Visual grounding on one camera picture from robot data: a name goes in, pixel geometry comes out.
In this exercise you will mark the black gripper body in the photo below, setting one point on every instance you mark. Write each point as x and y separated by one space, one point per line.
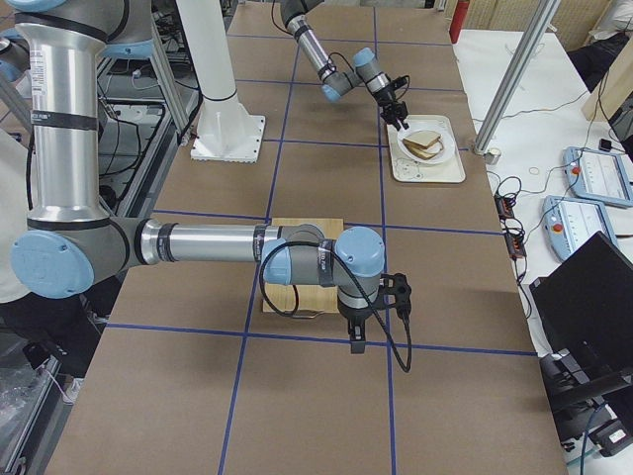
357 315
386 99

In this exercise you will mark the plain bread slice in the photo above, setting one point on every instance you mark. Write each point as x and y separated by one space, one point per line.
423 139

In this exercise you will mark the white round plate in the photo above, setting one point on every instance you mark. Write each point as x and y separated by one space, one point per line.
446 141

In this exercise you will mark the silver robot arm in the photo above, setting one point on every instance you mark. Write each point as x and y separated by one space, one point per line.
336 83
72 242

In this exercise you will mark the bread slice with egg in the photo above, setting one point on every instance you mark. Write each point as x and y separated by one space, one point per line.
424 153

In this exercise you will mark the white bear tray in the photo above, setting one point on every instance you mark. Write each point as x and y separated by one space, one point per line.
407 170

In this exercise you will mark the wooden cutting board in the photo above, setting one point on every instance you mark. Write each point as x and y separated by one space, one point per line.
313 300

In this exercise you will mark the red fire extinguisher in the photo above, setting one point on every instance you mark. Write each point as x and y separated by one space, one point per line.
459 16

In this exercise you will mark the white pillar base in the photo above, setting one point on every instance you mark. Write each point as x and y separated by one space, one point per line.
225 129

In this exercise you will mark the lower teach pendant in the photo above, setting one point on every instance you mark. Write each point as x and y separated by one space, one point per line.
570 222

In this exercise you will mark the teach pendant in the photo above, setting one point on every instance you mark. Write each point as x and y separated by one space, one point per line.
598 175
570 222

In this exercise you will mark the upper teach pendant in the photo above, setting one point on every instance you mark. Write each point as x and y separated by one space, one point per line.
598 175

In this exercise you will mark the black laptop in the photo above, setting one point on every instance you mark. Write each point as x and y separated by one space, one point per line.
585 305

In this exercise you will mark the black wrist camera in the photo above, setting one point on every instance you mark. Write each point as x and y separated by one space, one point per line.
400 82
394 293

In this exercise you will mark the aluminium frame post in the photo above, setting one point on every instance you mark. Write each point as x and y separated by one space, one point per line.
541 19

